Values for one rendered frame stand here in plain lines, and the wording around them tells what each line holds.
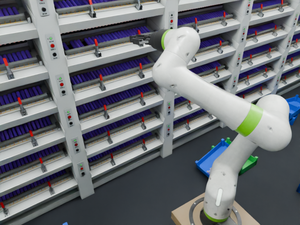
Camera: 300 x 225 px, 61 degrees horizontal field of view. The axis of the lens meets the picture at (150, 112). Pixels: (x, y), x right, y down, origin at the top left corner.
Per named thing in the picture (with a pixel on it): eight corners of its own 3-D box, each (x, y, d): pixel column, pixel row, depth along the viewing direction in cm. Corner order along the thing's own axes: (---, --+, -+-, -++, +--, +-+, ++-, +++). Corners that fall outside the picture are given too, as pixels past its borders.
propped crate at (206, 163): (215, 184, 185) (214, 178, 180) (196, 167, 199) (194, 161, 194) (243, 158, 193) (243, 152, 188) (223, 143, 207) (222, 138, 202)
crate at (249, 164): (256, 164, 200) (258, 157, 196) (239, 176, 191) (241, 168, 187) (227, 144, 221) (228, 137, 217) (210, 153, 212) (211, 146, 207)
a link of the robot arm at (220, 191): (232, 200, 127) (239, 173, 117) (228, 227, 115) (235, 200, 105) (206, 192, 131) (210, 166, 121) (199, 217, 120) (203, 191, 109)
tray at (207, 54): (234, 54, 201) (241, 39, 190) (173, 74, 173) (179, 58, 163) (217, 39, 210) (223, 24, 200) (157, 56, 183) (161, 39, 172)
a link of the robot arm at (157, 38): (178, 25, 100) (159, 29, 95) (181, 54, 104) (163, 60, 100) (169, 25, 104) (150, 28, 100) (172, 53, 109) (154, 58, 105)
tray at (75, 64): (163, 48, 158) (166, 35, 150) (68, 73, 130) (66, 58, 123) (146, 30, 167) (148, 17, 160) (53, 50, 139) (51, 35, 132)
